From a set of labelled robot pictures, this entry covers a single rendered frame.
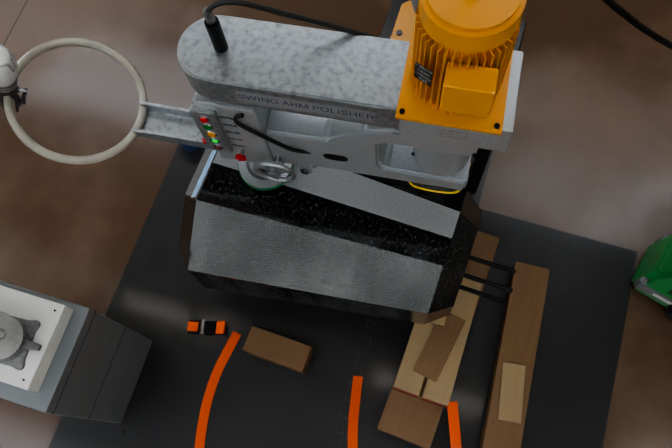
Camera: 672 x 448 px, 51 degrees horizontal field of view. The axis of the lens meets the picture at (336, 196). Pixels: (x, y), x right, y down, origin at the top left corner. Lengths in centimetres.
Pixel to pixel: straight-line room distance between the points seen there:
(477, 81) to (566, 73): 241
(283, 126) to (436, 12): 83
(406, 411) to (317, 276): 80
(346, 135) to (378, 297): 84
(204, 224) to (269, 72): 103
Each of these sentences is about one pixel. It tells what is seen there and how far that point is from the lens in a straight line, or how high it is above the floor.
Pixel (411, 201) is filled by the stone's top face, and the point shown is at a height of 82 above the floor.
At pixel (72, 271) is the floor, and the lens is 381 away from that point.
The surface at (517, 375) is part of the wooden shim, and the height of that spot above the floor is 14.
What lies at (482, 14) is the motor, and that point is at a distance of 157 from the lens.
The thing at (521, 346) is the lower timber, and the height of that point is 13.
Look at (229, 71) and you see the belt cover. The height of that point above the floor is 169.
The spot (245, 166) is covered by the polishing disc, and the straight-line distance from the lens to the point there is 276.
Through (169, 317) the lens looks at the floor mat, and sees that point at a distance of 357.
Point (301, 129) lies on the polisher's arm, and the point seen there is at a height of 139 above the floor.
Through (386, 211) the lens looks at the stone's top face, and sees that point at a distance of 270.
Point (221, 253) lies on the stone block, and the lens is 288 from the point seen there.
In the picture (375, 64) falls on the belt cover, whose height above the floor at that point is 169.
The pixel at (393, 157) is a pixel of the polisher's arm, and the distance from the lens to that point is 233.
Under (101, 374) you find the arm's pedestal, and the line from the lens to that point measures 315.
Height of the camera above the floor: 337
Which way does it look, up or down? 69 degrees down
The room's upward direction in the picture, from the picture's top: 9 degrees counter-clockwise
